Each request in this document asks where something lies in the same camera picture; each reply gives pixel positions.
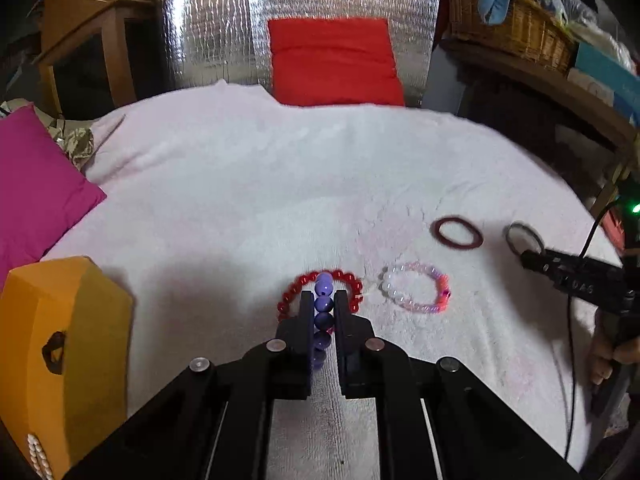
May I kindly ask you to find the teal box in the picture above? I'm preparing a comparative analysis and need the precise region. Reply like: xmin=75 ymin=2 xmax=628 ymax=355
xmin=574 ymin=42 xmax=639 ymax=114

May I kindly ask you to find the silver foil insulation panel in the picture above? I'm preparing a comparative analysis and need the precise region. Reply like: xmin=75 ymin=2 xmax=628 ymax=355
xmin=158 ymin=0 xmax=439 ymax=106

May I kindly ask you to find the wooden cabinet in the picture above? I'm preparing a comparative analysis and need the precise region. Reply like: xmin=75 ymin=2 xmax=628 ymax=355
xmin=36 ymin=0 xmax=165 ymax=119

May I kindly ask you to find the person's right hand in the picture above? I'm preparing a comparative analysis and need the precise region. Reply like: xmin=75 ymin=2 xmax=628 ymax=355
xmin=588 ymin=309 xmax=640 ymax=386

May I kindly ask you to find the wicker basket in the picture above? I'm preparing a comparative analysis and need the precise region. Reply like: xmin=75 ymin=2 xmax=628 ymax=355
xmin=449 ymin=0 xmax=577 ymax=75

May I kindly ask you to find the pink white bead bracelet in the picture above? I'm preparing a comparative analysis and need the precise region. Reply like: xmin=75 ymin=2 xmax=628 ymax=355
xmin=380 ymin=261 xmax=452 ymax=316

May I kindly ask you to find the wooden shelf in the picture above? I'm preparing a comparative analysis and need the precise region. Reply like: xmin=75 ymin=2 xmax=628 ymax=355
xmin=436 ymin=39 xmax=639 ymax=214

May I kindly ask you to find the black cable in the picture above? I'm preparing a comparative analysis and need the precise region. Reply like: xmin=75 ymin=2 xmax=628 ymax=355
xmin=563 ymin=199 xmax=624 ymax=462

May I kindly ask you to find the magenta pillow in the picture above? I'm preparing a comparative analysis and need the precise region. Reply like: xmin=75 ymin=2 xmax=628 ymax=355
xmin=1 ymin=104 xmax=106 ymax=280

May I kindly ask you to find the red bead bracelet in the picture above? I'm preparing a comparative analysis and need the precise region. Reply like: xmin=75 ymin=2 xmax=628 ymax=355
xmin=275 ymin=268 xmax=365 ymax=324

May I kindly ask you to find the small red cushion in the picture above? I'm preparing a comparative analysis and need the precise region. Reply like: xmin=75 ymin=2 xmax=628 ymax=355
xmin=268 ymin=18 xmax=406 ymax=106

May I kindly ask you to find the purple bead bracelet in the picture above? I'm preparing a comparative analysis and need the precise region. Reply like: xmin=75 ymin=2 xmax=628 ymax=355
xmin=310 ymin=271 xmax=335 ymax=372

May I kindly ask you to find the patterned fabric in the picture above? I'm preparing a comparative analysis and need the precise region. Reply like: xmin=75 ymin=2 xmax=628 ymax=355
xmin=47 ymin=119 xmax=94 ymax=170

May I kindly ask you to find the grey metal bangle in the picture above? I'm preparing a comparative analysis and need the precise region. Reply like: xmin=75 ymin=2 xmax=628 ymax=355
xmin=503 ymin=221 xmax=546 ymax=257

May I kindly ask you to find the dark red bangle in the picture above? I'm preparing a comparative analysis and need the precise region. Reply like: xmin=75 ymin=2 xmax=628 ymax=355
xmin=431 ymin=216 xmax=484 ymax=250

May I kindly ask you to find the white pearl bracelet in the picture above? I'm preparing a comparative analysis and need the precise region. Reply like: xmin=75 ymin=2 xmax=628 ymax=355
xmin=26 ymin=432 xmax=56 ymax=480

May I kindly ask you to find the orange cardboard box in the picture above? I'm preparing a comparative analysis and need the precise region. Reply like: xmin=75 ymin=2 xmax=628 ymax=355
xmin=1 ymin=257 xmax=134 ymax=479

